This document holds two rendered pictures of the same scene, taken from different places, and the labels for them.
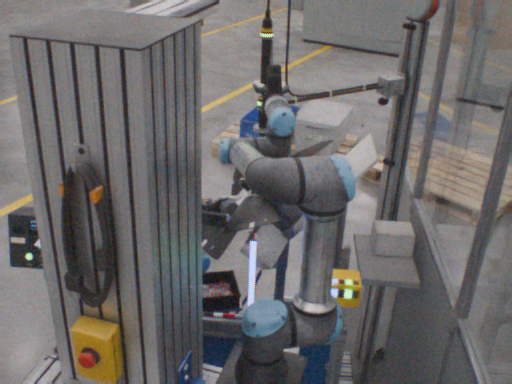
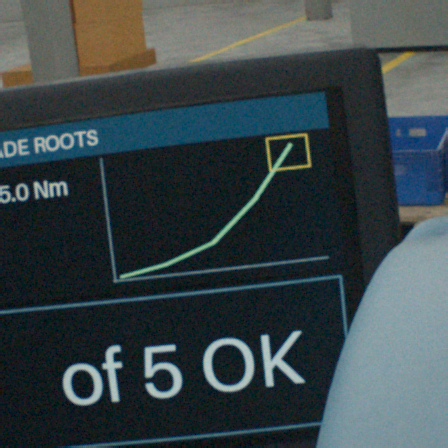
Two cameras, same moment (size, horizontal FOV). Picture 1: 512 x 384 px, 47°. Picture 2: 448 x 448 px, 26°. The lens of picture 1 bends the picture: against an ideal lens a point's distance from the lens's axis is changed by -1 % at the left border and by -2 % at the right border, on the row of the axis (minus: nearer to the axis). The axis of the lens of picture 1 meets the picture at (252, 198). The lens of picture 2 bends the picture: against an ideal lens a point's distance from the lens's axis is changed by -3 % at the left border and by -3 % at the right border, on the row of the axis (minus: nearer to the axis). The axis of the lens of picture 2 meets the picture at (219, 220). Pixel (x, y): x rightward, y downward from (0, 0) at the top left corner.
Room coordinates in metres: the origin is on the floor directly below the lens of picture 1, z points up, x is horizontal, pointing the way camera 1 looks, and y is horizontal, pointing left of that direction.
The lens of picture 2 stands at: (1.36, 0.62, 1.30)
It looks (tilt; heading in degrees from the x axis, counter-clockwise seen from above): 17 degrees down; 0
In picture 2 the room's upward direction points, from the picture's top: 7 degrees counter-clockwise
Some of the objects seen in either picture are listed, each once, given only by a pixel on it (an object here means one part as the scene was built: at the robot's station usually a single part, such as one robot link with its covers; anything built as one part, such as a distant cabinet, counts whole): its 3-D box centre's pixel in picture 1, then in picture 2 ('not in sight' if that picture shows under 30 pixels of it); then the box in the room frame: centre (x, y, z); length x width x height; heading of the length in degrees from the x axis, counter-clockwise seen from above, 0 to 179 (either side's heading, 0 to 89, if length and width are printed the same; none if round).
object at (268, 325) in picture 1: (266, 328); not in sight; (1.23, -0.05, 1.20); 0.13 x 0.12 x 0.14; 104
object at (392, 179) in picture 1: (386, 214); not in sight; (2.42, -0.64, 0.90); 0.08 x 0.06 x 1.80; 32
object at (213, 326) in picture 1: (222, 325); not in sight; (1.68, 0.09, 0.82); 0.90 x 0.04 x 0.08; 87
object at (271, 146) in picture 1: (273, 149); not in sight; (1.66, -0.06, 1.54); 0.11 x 0.08 x 0.11; 104
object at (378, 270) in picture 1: (384, 259); not in sight; (2.12, -0.58, 0.85); 0.36 x 0.24 x 0.03; 177
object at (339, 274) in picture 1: (336, 288); not in sight; (1.66, -0.30, 1.02); 0.16 x 0.10 x 0.11; 87
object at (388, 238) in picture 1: (391, 236); not in sight; (2.20, -0.62, 0.92); 0.17 x 0.16 x 0.11; 87
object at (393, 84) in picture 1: (391, 84); not in sight; (2.37, -0.56, 1.54); 0.10 x 0.07 x 0.09; 122
